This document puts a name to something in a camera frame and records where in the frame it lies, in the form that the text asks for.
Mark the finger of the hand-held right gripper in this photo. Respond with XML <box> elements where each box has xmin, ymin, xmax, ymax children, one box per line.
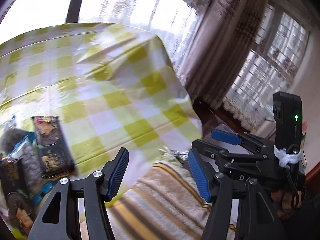
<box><xmin>192</xmin><ymin>139</ymin><xmax>229</xmax><ymax>174</ymax></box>
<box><xmin>211</xmin><ymin>129</ymin><xmax>250</xmax><ymax>153</ymax></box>

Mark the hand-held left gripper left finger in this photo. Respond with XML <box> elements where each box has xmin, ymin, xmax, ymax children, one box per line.
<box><xmin>27</xmin><ymin>147</ymin><xmax>129</xmax><ymax>240</ymax></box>

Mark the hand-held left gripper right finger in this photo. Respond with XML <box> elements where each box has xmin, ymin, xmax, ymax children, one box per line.
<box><xmin>188</xmin><ymin>149</ymin><xmax>283</xmax><ymax>240</ymax></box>

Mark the long black cracker box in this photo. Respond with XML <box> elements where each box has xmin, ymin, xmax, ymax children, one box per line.
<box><xmin>32</xmin><ymin>116</ymin><xmax>77</xmax><ymax>179</ymax></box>

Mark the clear blue-edged snack packet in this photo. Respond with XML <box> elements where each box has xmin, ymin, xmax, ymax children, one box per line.
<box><xmin>0</xmin><ymin>127</ymin><xmax>54</xmax><ymax>205</ymax></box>

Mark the short black snack box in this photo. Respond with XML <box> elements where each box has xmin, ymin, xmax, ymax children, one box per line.
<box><xmin>0</xmin><ymin>158</ymin><xmax>24</xmax><ymax>200</ymax></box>

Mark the dark wooden windowsill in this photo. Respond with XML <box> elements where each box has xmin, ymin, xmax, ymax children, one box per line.
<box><xmin>192</xmin><ymin>97</ymin><xmax>250</xmax><ymax>137</ymax></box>

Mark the striped tasselled cushion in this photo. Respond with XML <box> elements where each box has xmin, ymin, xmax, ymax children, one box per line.
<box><xmin>107</xmin><ymin>150</ymin><xmax>238</xmax><ymax>240</ymax></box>

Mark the short lace window curtain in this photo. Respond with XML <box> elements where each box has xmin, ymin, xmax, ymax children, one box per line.
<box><xmin>222</xmin><ymin>2</ymin><xmax>310</xmax><ymax>130</ymax></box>

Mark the brown patterned curtain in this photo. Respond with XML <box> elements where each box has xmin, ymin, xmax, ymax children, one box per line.
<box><xmin>175</xmin><ymin>0</ymin><xmax>270</xmax><ymax>110</ymax></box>

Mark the brown snack packet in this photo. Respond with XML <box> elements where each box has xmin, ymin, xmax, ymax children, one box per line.
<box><xmin>6</xmin><ymin>191</ymin><xmax>35</xmax><ymax>230</ymax></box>

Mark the yellow checkered tablecloth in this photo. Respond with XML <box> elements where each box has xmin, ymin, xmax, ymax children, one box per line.
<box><xmin>0</xmin><ymin>22</ymin><xmax>203</xmax><ymax>205</ymax></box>

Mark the white lace curtain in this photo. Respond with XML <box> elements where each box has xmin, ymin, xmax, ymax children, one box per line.
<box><xmin>105</xmin><ymin>0</ymin><xmax>220</xmax><ymax>63</ymax></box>

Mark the black wrist strap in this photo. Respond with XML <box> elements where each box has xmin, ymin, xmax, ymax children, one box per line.
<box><xmin>280</xmin><ymin>145</ymin><xmax>308</xmax><ymax>212</ymax></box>

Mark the dark window frame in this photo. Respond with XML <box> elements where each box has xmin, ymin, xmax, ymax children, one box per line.
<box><xmin>66</xmin><ymin>0</ymin><xmax>90</xmax><ymax>24</ymax></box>

